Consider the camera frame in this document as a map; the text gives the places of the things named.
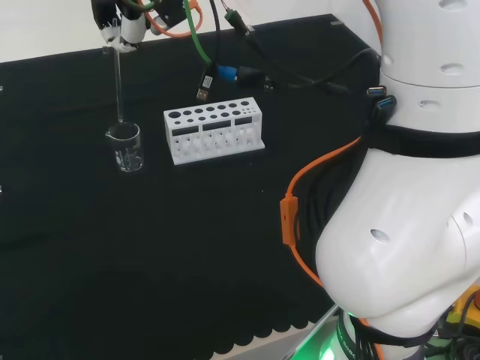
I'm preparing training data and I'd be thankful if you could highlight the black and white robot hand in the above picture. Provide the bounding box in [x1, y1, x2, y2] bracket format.
[91, 0, 149, 53]

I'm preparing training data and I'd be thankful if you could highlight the clear glass rod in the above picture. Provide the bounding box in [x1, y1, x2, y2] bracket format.
[110, 17, 125, 125]

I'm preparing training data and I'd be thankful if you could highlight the clear glass beaker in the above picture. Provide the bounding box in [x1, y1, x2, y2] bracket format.
[104, 121, 146, 173]

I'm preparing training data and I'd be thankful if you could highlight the white test tube rack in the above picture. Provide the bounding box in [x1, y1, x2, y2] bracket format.
[163, 96, 266, 166]

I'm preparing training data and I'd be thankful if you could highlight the black USB plug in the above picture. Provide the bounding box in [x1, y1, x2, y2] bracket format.
[195, 73, 215, 103]

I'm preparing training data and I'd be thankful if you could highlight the black and green small connector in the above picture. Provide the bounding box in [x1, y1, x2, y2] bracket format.
[223, 10, 257, 37]

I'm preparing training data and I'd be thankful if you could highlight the black bench cloth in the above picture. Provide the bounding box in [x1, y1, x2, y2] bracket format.
[0, 13, 380, 356]

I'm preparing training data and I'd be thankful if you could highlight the pale board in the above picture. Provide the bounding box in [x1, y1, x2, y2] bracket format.
[209, 304, 341, 360]

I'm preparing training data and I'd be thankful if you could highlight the yellow stop button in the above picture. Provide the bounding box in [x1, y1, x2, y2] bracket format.
[445, 283, 480, 328]

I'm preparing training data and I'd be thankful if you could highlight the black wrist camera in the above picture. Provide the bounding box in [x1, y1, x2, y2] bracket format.
[156, 0, 189, 28]

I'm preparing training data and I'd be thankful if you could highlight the green cable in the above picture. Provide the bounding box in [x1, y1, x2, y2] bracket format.
[182, 0, 219, 71]

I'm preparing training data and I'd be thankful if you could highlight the black cable with USB plug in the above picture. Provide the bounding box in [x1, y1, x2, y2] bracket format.
[208, 0, 223, 78]

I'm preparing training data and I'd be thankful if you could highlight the blue cable connector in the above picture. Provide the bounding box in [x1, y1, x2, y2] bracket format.
[216, 64, 240, 83]

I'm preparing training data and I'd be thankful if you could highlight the black cable adapter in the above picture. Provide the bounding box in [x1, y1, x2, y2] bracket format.
[238, 66, 264, 87]

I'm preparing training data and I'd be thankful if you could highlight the long black cable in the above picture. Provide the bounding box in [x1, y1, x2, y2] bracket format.
[245, 31, 382, 95]

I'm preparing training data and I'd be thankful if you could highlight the orange cable with inline box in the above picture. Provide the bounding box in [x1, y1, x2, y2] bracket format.
[279, 0, 386, 360]

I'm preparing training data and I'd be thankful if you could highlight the black arm strap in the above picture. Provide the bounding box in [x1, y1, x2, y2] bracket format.
[360, 121, 480, 158]

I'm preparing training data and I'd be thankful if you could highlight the black cable bundle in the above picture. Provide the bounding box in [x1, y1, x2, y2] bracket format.
[352, 316, 382, 360]

